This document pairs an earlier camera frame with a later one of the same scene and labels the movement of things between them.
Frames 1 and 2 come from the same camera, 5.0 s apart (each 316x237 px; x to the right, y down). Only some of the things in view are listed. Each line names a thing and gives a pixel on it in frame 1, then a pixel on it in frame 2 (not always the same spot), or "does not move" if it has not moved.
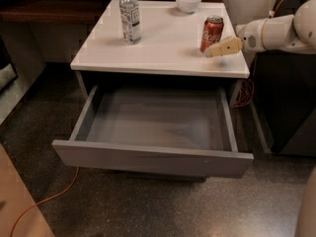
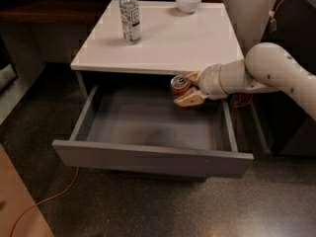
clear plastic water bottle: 130,15 does not move
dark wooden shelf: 65,7 does not move
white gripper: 249,37 → 210,81
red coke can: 213,27 → 179,84
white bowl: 189,2 does not move
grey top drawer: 174,129 does not move
